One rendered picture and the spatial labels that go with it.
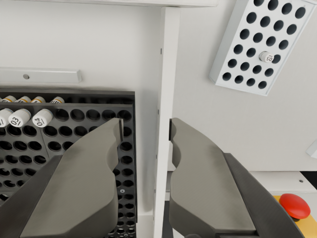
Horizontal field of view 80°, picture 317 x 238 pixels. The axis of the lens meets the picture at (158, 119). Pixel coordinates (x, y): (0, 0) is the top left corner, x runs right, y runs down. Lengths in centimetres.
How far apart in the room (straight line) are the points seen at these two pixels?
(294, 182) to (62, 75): 49
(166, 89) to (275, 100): 25
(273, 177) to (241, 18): 36
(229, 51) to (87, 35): 18
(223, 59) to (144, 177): 21
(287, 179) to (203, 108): 28
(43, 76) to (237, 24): 24
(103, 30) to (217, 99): 21
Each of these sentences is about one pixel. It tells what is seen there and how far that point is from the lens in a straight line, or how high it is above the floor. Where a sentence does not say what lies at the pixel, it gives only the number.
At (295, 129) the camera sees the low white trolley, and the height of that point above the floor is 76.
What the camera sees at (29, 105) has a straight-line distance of 20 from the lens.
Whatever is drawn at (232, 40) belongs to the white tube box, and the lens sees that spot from 28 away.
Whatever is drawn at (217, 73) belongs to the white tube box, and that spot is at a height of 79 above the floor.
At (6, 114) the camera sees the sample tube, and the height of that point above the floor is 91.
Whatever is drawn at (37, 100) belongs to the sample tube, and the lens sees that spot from 22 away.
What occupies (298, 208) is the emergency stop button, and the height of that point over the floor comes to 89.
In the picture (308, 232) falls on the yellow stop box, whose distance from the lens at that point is 39.
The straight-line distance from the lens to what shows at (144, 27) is 22.
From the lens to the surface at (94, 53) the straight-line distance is 23.
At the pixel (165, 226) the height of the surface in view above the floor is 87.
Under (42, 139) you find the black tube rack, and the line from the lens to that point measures 22.
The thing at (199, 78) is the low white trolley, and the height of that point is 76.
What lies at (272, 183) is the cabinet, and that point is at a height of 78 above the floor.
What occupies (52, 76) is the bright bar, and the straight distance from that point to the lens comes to 24.
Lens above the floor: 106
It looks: 60 degrees down
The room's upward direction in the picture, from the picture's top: 176 degrees clockwise
